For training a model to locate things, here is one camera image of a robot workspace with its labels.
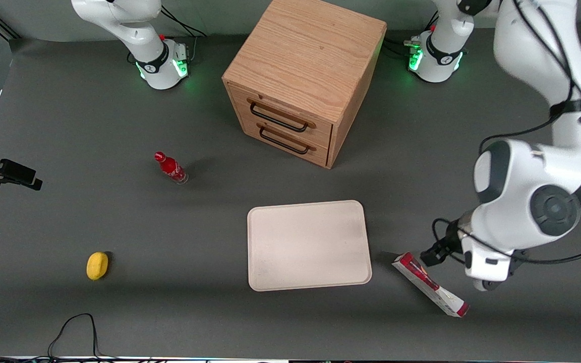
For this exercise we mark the red cookie box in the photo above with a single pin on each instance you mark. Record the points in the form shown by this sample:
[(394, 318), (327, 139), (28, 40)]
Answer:
[(429, 285)]

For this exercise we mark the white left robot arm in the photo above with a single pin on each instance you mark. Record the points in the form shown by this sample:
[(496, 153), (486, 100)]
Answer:
[(532, 166)]

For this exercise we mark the beige plastic tray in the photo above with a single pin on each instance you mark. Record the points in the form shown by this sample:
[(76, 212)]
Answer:
[(308, 245)]

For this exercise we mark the wooden drawer cabinet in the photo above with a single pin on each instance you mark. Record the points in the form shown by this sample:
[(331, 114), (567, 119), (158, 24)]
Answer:
[(305, 55)]

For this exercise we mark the red soda bottle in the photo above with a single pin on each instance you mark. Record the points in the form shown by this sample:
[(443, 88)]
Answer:
[(172, 168)]

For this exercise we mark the yellow lemon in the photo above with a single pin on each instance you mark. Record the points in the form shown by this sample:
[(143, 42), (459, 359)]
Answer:
[(97, 265)]

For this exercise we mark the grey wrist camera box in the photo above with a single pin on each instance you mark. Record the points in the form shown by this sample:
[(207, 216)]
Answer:
[(497, 284)]

